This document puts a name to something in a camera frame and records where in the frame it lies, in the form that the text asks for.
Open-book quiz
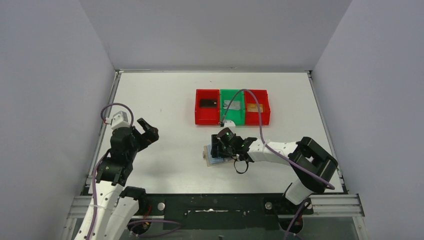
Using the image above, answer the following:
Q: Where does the black card in bin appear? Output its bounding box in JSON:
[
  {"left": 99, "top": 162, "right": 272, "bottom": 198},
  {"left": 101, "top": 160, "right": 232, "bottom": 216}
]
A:
[{"left": 199, "top": 98, "right": 218, "bottom": 108}]

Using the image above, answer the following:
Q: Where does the gold card in bin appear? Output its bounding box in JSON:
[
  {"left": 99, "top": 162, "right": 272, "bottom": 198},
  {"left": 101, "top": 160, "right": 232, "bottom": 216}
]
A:
[{"left": 246, "top": 103, "right": 264, "bottom": 113}]

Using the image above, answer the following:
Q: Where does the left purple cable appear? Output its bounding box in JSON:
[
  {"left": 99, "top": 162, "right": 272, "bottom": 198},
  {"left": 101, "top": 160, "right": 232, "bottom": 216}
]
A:
[{"left": 86, "top": 102, "right": 183, "bottom": 240}]

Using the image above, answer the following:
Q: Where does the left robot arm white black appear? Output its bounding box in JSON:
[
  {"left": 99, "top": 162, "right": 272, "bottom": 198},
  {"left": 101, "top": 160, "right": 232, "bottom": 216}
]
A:
[{"left": 75, "top": 118, "right": 159, "bottom": 240}]

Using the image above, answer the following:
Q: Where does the beige card holder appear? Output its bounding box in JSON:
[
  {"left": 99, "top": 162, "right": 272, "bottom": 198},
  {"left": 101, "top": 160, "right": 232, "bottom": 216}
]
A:
[{"left": 202, "top": 145, "right": 234, "bottom": 167}]

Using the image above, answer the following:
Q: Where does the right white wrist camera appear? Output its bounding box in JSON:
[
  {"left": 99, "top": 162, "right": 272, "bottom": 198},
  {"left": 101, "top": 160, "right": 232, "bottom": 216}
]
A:
[{"left": 220, "top": 120, "right": 236, "bottom": 128}]

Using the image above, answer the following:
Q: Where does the green bin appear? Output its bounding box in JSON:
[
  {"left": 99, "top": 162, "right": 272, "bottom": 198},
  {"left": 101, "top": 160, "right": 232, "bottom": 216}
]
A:
[{"left": 219, "top": 89, "right": 246, "bottom": 126}]

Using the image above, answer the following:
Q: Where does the red bin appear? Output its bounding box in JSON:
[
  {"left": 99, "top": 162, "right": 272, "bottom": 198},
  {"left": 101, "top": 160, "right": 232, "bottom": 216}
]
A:
[
  {"left": 194, "top": 89, "right": 221, "bottom": 126},
  {"left": 244, "top": 89, "right": 271, "bottom": 126}
]

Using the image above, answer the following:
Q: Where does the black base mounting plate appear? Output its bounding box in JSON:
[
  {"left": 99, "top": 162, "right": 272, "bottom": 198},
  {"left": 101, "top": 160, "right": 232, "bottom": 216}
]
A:
[{"left": 127, "top": 193, "right": 314, "bottom": 236}]

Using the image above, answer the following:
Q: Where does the left red bin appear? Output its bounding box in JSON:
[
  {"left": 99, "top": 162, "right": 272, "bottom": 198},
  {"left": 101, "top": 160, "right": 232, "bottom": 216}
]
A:
[{"left": 194, "top": 89, "right": 221, "bottom": 126}]

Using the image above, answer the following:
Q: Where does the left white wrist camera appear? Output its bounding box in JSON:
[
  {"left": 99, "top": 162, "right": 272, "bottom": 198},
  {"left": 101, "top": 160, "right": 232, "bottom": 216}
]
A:
[{"left": 110, "top": 111, "right": 130, "bottom": 130}]

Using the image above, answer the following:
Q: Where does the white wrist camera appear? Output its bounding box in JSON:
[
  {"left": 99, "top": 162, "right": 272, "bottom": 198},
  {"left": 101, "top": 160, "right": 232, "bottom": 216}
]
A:
[
  {"left": 220, "top": 120, "right": 236, "bottom": 128},
  {"left": 110, "top": 111, "right": 130, "bottom": 130}
]

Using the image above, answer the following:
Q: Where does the right red bin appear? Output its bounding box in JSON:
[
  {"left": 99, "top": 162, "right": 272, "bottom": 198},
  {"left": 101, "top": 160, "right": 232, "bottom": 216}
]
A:
[{"left": 244, "top": 89, "right": 271, "bottom": 126}]

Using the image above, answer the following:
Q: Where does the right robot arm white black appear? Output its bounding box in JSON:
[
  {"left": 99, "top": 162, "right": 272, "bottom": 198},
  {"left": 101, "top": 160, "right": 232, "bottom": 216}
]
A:
[{"left": 210, "top": 127, "right": 339, "bottom": 214}]

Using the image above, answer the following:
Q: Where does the silver card in bin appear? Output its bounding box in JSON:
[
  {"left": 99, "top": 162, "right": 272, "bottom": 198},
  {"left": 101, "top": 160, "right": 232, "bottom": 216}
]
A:
[{"left": 222, "top": 100, "right": 241, "bottom": 111}]

